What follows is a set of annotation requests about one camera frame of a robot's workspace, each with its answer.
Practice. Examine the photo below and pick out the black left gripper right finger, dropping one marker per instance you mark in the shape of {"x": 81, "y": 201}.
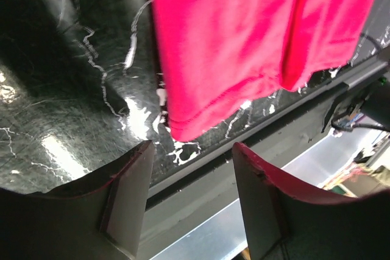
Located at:
{"x": 287, "y": 218}

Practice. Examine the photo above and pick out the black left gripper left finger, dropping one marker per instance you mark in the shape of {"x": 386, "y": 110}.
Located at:
{"x": 97, "y": 216}

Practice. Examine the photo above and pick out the pink t shirt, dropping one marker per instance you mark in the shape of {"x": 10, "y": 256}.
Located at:
{"x": 217, "y": 54}

